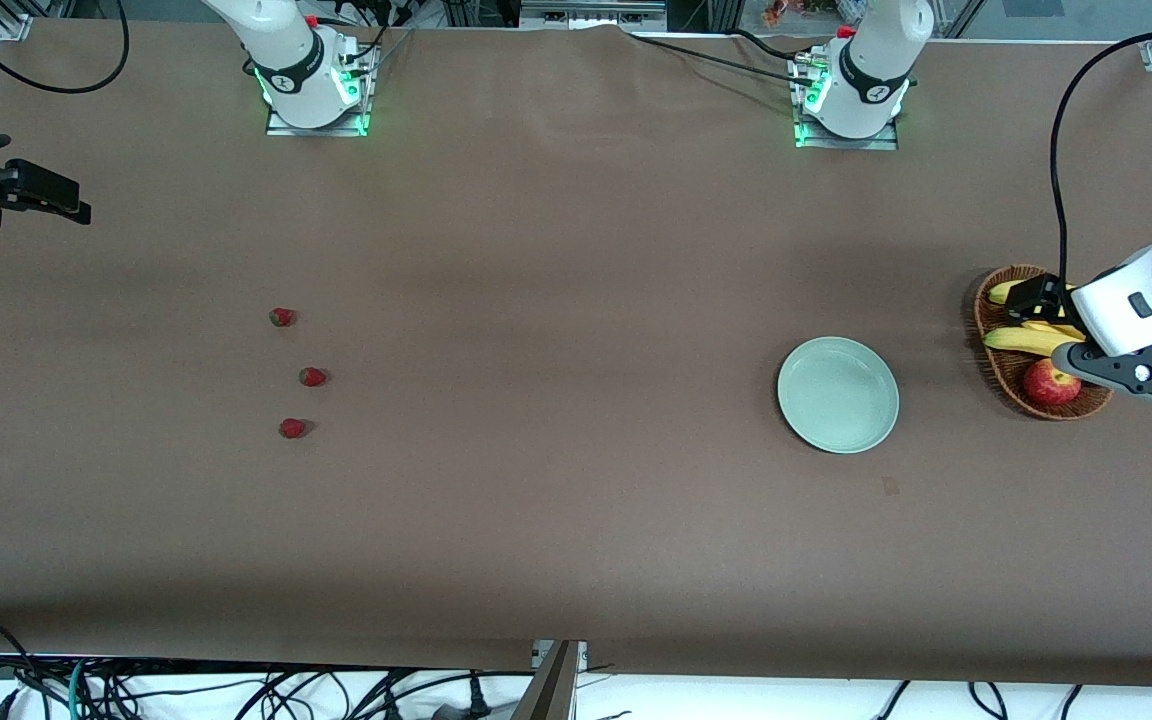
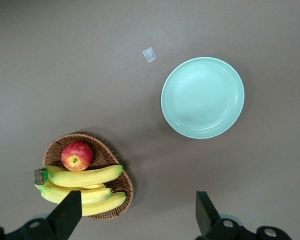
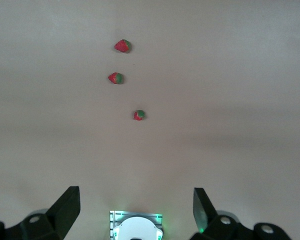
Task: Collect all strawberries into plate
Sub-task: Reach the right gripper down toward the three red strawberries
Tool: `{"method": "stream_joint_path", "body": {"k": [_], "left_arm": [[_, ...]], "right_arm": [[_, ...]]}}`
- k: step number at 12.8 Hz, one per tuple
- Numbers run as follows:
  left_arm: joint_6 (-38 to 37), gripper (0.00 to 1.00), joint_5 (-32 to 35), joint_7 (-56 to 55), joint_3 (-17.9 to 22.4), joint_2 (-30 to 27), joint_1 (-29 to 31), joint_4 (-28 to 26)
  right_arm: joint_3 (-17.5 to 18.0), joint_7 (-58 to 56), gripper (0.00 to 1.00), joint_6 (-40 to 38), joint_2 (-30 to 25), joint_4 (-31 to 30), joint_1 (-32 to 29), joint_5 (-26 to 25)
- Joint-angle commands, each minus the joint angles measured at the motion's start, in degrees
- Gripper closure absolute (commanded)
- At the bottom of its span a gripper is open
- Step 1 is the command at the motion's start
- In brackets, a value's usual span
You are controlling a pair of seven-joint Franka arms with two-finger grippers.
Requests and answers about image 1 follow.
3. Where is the pale green round plate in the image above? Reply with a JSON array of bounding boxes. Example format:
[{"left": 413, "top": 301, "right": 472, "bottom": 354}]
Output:
[{"left": 777, "top": 337, "right": 900, "bottom": 455}]

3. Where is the brown wicker basket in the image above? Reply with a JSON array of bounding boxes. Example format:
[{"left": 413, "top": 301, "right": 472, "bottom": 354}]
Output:
[{"left": 963, "top": 264, "right": 1115, "bottom": 421}]

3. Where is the red apple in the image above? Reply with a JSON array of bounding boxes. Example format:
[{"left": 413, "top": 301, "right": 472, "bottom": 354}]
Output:
[{"left": 1024, "top": 358, "right": 1083, "bottom": 407}]

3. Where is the brown table cover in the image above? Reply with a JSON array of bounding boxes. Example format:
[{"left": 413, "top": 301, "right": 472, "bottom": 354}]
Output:
[{"left": 0, "top": 18, "right": 1152, "bottom": 691}]

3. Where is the grey metal device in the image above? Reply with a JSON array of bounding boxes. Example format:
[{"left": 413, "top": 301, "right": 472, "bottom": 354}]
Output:
[{"left": 519, "top": 0, "right": 667, "bottom": 31}]

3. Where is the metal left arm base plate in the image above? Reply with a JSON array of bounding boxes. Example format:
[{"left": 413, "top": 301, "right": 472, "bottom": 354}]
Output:
[{"left": 794, "top": 55, "right": 899, "bottom": 151}]

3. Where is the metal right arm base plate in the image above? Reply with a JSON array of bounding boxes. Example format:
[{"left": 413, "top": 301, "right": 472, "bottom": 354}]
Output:
[{"left": 266, "top": 60, "right": 372, "bottom": 138}]

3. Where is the black cable on table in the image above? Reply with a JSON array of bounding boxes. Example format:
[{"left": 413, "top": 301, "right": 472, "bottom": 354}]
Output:
[
  {"left": 731, "top": 28, "right": 817, "bottom": 63},
  {"left": 626, "top": 33, "right": 817, "bottom": 86}
]

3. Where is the aluminium profile post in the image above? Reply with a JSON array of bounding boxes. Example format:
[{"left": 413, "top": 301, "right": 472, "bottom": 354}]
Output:
[{"left": 511, "top": 640, "right": 587, "bottom": 720}]

